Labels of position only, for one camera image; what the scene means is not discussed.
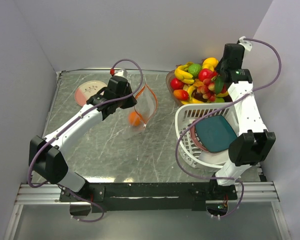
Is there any clear brown fruit bowl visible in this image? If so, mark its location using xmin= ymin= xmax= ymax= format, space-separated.
xmin=165 ymin=59 xmax=233 ymax=106

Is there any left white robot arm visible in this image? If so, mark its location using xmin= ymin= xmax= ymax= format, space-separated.
xmin=27 ymin=74 xmax=137 ymax=201

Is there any clear orange zip top bag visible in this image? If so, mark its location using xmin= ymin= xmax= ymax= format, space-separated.
xmin=123 ymin=83 xmax=158 ymax=139

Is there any orange fruit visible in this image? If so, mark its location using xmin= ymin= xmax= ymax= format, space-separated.
xmin=128 ymin=111 xmax=142 ymax=127

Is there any lychee cluster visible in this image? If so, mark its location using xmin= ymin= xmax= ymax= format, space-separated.
xmin=194 ymin=78 xmax=229 ymax=103

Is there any teal plate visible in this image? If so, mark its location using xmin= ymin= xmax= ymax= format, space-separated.
xmin=194 ymin=115 xmax=237 ymax=153

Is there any red apple front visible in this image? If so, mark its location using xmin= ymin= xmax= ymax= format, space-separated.
xmin=170 ymin=78 xmax=185 ymax=90

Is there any yellow banana bunch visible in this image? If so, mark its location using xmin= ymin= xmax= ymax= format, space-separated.
xmin=174 ymin=64 xmax=195 ymax=85

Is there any red apple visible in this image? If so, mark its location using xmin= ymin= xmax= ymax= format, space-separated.
xmin=170 ymin=78 xmax=185 ymax=90
xmin=198 ymin=68 xmax=214 ymax=82

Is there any yellow lemon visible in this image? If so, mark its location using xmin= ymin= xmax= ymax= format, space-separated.
xmin=202 ymin=57 xmax=219 ymax=68

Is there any white plate in basket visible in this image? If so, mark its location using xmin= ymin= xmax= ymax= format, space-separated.
xmin=198 ymin=150 xmax=229 ymax=165

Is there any aluminium frame rail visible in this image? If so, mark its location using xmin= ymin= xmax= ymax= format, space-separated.
xmin=14 ymin=182 xmax=280 ymax=205

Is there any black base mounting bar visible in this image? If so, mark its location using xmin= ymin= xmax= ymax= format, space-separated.
xmin=59 ymin=180 xmax=238 ymax=216

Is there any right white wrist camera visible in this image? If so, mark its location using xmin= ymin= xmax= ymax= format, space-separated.
xmin=237 ymin=36 xmax=253 ymax=52

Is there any pink and cream plate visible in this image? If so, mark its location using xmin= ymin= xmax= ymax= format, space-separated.
xmin=74 ymin=80 xmax=107 ymax=107

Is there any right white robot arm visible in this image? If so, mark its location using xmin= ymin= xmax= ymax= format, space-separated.
xmin=208 ymin=43 xmax=276 ymax=199

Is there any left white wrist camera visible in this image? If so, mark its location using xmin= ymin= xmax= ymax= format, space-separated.
xmin=110 ymin=68 xmax=128 ymax=79

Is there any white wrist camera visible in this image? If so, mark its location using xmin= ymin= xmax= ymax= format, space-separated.
xmin=237 ymin=36 xmax=253 ymax=52
xmin=110 ymin=68 xmax=128 ymax=79

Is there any pink plate in basket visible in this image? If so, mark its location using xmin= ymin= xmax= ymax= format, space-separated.
xmin=189 ymin=126 xmax=209 ymax=152

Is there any dark purple plum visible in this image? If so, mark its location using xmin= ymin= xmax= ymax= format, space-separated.
xmin=192 ymin=91 xmax=204 ymax=102

